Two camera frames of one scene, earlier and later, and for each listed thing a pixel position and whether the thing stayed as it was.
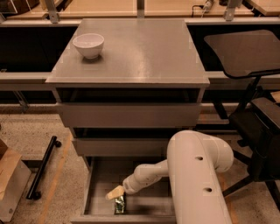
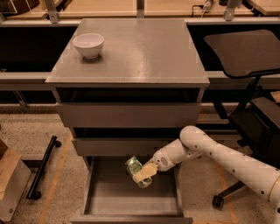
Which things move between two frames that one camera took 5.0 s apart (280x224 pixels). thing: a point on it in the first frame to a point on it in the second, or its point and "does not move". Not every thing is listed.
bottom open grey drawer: [102, 174] does not move
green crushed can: [120, 205] to [133, 165]
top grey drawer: [129, 115] does not move
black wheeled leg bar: [32, 193] does not move
